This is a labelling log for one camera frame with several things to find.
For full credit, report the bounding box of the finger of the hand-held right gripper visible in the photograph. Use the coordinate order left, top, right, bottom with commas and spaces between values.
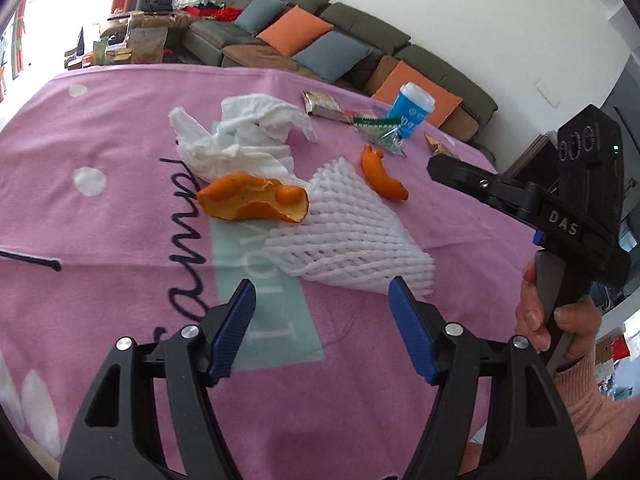
426, 152, 545, 231

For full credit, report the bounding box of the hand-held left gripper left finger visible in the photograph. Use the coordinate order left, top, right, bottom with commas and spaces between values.
58, 279, 257, 480

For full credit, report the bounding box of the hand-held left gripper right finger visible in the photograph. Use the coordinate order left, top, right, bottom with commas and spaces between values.
388, 276, 587, 480

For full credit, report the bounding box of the small orange peel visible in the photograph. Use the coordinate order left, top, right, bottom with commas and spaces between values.
361, 144, 410, 201

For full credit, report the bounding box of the green white snack wrapper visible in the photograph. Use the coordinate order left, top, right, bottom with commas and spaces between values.
352, 115, 407, 158

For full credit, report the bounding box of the large white foam fruit net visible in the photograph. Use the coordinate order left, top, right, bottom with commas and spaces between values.
262, 157, 436, 296

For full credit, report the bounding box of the large orange peel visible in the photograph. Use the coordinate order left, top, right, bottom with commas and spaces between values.
196, 172, 311, 224

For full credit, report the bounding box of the white tissue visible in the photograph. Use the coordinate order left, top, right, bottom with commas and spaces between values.
167, 94, 321, 186

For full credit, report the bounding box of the person's right forearm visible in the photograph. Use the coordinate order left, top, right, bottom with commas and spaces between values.
547, 347, 640, 480

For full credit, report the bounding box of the person's right hand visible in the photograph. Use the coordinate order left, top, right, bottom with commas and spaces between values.
515, 265, 604, 376

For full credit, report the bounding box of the flat gold snack wrapper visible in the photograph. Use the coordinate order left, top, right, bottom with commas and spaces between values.
424, 132, 458, 160

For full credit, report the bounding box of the dark wooden cabinet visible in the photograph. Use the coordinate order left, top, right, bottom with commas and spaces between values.
500, 132, 561, 196

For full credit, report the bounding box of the orange cushion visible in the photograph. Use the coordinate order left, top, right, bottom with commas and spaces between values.
257, 5, 335, 57
370, 60, 463, 128

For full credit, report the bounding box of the blue paper cup white lid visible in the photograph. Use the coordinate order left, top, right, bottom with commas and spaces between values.
389, 82, 436, 138

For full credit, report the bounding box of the brown biscuit wrapper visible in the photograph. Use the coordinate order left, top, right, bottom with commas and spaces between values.
301, 91, 353, 123

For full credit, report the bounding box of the blue cushion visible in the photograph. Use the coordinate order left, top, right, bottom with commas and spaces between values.
291, 30, 373, 83
234, 0, 288, 36

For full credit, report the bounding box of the pink printed blanket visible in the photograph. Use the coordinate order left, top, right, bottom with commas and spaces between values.
0, 65, 546, 480

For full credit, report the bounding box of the green brown sofa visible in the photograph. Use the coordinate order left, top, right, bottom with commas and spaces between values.
100, 0, 501, 143

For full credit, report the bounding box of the brown paper bag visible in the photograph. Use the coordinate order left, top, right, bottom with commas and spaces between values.
127, 27, 168, 65

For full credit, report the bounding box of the red cloth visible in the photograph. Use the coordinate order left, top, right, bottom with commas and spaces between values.
187, 5, 246, 23

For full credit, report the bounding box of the white wall switch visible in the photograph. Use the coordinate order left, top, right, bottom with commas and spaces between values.
532, 80, 563, 108

